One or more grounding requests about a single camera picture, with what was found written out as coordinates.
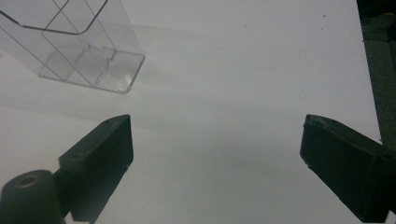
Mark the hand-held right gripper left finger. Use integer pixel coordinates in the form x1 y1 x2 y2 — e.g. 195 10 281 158
53 114 134 224

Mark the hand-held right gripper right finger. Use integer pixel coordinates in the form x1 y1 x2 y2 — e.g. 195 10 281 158
299 114 396 224

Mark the clear acrylic divided organizer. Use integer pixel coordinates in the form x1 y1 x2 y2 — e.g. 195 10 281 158
0 0 147 95

